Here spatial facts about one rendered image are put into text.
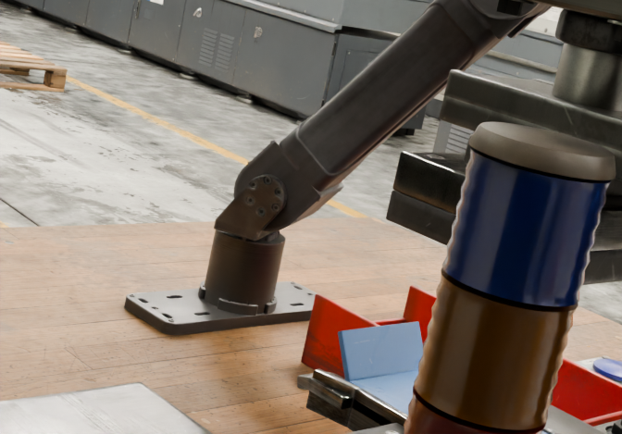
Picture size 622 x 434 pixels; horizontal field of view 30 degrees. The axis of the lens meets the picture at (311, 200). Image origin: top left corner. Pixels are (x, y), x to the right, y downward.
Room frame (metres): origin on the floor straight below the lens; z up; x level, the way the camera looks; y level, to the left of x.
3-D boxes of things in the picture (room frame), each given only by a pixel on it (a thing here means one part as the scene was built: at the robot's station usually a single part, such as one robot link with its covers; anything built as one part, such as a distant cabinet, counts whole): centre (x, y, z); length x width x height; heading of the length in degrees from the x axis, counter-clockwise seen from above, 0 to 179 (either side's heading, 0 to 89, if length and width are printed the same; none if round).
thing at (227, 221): (0.98, 0.04, 1.00); 0.09 x 0.06 x 0.06; 163
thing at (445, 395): (0.31, -0.06, 1.14); 0.04 x 0.04 x 0.03
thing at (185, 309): (0.98, 0.05, 0.94); 0.20 x 0.07 x 0.08; 135
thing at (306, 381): (0.63, -0.05, 0.98); 0.07 x 0.02 x 0.01; 45
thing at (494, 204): (0.31, -0.06, 1.17); 0.04 x 0.04 x 0.03
